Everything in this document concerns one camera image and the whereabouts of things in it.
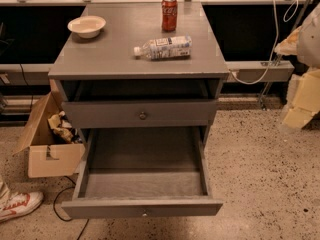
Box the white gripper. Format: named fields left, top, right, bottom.
left=274, top=4, right=320, bottom=130

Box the clear plastic water bottle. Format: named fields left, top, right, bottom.
left=134, top=35, right=192, bottom=60

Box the closed grey top drawer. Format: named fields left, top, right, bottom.
left=62, top=100, right=216, bottom=129

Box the grey drawer cabinet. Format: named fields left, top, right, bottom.
left=48, top=1, right=231, bottom=142

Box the open grey middle drawer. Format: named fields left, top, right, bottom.
left=62, top=127, right=223, bottom=219

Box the red cola can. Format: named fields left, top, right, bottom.
left=161, top=0, right=178, bottom=32

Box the white ceramic bowl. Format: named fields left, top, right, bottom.
left=68, top=16, right=106, bottom=39

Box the crumpled paper trash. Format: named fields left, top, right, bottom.
left=48, top=111, right=74, bottom=143

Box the open cardboard box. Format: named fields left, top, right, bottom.
left=13, top=93, right=85, bottom=178

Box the white and red sneaker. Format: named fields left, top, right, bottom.
left=0, top=191, right=44, bottom=222

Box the grey wall rail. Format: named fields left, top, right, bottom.
left=0, top=60, right=294, bottom=86

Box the white hanging cable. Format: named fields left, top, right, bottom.
left=229, top=0, right=300, bottom=86

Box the black floor cable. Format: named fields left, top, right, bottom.
left=52, top=175, right=90, bottom=240

